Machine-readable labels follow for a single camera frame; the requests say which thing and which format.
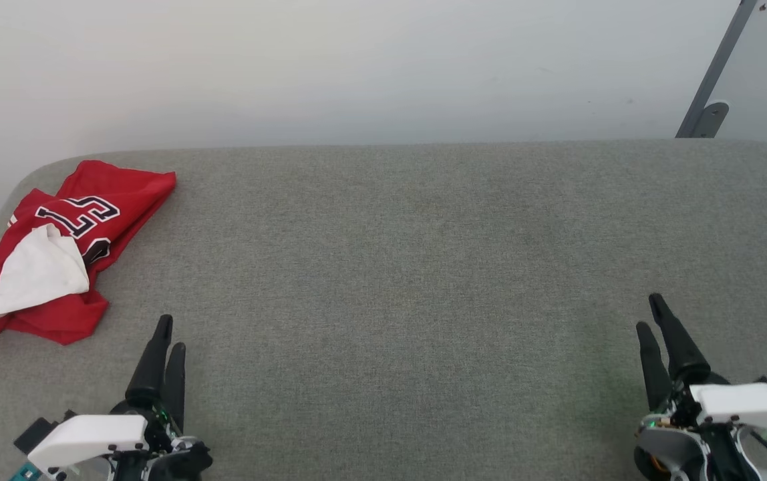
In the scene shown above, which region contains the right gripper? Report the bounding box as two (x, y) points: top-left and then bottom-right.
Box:
(634, 293), (767, 481)

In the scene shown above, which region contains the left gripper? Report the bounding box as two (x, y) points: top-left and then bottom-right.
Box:
(111, 314), (214, 481)

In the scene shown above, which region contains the red basketball jersey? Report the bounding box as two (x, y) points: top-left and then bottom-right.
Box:
(0, 160), (177, 346)

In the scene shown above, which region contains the grey fabric sofa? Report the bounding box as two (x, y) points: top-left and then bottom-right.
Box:
(0, 138), (767, 481)

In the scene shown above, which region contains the grey metal post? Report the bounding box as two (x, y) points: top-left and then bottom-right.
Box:
(675, 0), (758, 139)

